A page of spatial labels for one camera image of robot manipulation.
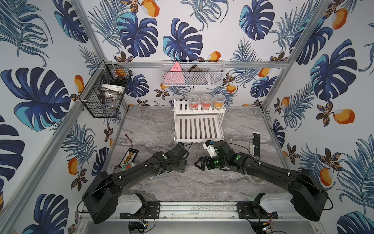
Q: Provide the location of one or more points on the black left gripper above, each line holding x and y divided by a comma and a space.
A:
181, 166

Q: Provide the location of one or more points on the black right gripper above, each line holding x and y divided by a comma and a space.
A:
207, 159

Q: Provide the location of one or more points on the clear seed container red label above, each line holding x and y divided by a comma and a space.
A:
206, 101

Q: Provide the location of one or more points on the clear seed container orange label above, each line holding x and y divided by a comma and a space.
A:
219, 101

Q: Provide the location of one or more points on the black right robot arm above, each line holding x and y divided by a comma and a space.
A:
308, 196

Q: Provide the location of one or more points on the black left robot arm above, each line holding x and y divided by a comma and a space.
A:
101, 197

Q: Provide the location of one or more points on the white slatted wooden shelf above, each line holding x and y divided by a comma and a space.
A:
194, 126

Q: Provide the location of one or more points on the black remote-like tool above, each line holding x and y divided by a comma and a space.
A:
254, 147

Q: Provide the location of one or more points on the pink triangular packet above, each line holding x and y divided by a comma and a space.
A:
174, 76

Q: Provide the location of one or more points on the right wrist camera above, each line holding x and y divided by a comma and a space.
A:
209, 146

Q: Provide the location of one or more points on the aluminium front rail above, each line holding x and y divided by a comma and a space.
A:
207, 211

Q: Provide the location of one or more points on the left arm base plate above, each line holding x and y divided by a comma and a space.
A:
136, 207

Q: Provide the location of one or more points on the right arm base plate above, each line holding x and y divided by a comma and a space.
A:
253, 209

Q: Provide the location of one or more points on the white mesh wall basket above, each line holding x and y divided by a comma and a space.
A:
199, 73

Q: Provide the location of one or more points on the white bowl in wire basket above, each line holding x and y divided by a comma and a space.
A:
112, 88

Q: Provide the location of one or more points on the black wire basket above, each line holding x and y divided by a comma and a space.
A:
105, 105

